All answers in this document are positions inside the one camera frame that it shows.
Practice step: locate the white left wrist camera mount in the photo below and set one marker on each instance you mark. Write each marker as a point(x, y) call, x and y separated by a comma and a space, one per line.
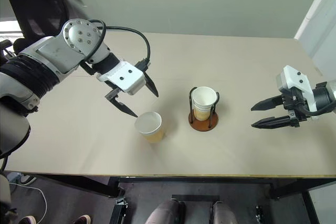
point(126, 77)

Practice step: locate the dark red sneaker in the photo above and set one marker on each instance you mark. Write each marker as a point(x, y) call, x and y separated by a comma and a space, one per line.
point(26, 220)
point(83, 219)

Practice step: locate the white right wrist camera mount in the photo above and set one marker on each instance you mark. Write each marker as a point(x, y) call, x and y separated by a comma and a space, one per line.
point(291, 77)

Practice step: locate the black table frame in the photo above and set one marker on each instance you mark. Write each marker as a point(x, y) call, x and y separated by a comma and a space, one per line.
point(78, 182)

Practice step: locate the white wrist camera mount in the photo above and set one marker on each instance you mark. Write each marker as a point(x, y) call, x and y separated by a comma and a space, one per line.
point(126, 77)
point(291, 77)

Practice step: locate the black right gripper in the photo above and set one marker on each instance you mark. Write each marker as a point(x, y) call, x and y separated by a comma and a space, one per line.
point(295, 103)

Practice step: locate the grey rounded shape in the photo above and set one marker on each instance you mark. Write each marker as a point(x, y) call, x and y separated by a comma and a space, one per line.
point(224, 213)
point(165, 212)

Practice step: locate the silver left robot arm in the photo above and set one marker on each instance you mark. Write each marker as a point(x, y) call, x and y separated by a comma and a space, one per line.
point(52, 53)

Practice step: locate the white grey shoe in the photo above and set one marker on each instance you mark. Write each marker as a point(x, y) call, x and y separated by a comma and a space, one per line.
point(28, 179)

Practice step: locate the tan ripple paper cup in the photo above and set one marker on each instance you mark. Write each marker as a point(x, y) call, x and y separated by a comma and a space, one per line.
point(201, 115)
point(204, 95)
point(148, 123)

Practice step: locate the black metal bracket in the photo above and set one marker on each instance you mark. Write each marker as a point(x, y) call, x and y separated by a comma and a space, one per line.
point(259, 214)
point(118, 211)

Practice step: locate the black office chair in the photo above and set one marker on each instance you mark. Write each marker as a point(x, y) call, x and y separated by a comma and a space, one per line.
point(39, 6)

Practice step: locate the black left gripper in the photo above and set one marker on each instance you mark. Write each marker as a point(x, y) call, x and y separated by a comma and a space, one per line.
point(114, 94)

